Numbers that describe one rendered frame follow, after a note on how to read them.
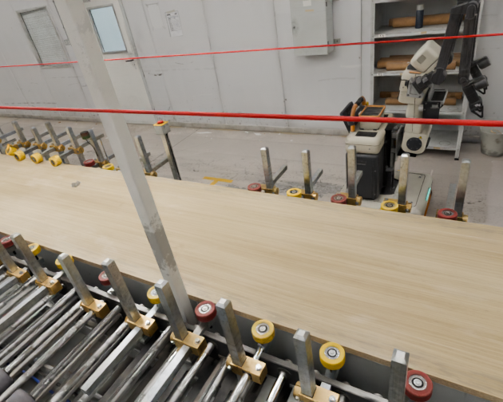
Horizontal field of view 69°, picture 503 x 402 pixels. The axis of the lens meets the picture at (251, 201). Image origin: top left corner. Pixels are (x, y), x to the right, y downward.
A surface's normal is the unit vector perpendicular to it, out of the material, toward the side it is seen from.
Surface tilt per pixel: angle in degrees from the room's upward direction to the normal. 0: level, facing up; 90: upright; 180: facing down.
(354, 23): 90
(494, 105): 90
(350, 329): 0
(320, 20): 90
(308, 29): 90
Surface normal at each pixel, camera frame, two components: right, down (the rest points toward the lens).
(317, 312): -0.16, -0.83
